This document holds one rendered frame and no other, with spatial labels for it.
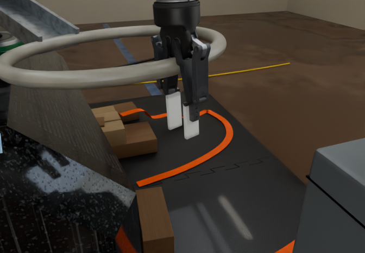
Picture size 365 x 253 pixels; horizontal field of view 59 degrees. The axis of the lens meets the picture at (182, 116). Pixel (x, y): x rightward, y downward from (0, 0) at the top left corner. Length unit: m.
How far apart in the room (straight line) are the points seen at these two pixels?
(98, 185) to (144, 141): 1.18
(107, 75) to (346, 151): 0.40
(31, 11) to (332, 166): 0.92
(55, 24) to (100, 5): 4.99
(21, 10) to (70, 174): 0.60
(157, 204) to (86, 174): 0.73
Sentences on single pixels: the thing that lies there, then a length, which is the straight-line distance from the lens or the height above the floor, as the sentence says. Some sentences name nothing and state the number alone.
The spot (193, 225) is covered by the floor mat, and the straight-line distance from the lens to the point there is 1.50.
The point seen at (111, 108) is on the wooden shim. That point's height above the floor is 0.11.
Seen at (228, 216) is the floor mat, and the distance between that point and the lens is 1.55.
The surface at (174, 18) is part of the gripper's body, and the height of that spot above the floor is 1.00.
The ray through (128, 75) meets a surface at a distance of 0.51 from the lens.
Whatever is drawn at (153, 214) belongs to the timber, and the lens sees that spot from 1.38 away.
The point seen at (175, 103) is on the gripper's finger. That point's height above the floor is 0.84.
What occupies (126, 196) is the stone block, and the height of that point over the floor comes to 0.58.
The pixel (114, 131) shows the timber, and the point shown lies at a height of 0.20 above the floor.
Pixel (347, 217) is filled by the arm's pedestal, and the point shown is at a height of 0.73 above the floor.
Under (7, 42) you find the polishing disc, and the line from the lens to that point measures 1.22.
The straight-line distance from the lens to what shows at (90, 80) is 0.52.
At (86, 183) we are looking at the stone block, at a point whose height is 0.65.
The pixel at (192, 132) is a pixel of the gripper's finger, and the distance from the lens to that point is 0.58.
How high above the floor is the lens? 1.09
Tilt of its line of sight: 27 degrees down
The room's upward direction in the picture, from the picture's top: straight up
